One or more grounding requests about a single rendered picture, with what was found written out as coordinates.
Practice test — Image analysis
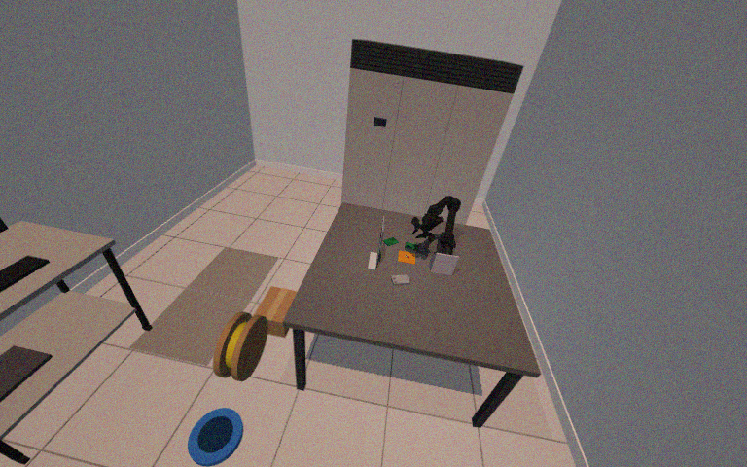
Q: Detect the grey panel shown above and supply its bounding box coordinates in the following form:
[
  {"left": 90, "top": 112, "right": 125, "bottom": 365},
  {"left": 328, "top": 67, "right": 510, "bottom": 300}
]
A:
[{"left": 368, "top": 222, "right": 385, "bottom": 270}]

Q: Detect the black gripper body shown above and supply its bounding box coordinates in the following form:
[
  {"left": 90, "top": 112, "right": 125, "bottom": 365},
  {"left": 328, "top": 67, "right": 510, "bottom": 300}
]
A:
[{"left": 411, "top": 217, "right": 435, "bottom": 242}]

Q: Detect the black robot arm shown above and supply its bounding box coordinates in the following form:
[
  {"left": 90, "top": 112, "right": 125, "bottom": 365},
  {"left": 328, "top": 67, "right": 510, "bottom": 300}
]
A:
[{"left": 422, "top": 196, "right": 461, "bottom": 255}]

